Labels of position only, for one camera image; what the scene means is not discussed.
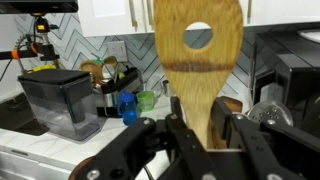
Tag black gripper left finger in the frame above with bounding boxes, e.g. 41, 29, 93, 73
69, 97, 220, 180

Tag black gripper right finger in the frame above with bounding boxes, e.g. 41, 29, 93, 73
210, 97, 320, 180

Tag wooden spatula with hole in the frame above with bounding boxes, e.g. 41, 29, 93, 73
154, 0, 243, 148

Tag perforated metal skimmer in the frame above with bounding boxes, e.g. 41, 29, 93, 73
247, 100, 294, 126

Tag green plastic cup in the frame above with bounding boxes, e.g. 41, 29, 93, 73
136, 91, 155, 112

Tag blue sippy bottle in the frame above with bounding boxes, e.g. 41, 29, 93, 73
117, 90, 138, 126

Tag black microwave oven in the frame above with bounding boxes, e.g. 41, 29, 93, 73
252, 31, 320, 132

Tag white wall outlet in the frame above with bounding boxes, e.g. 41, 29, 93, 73
107, 41, 128, 62

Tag black camera on stand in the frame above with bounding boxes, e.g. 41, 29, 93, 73
0, 0, 78, 14

